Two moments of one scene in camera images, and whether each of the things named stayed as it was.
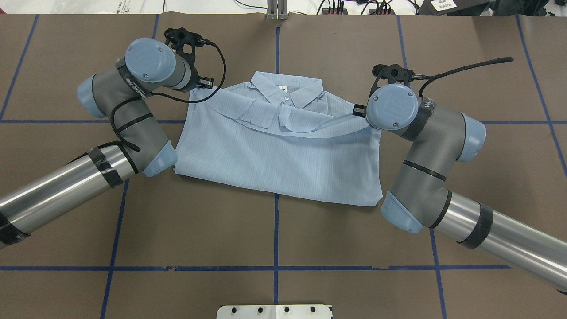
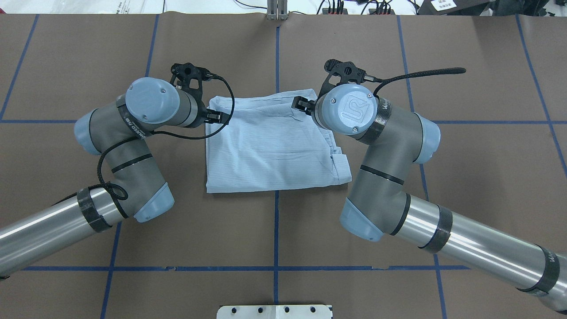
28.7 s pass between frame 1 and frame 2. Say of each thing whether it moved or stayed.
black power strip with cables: stayed
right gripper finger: moved
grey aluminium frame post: stayed
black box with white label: stayed
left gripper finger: moved
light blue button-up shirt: moved
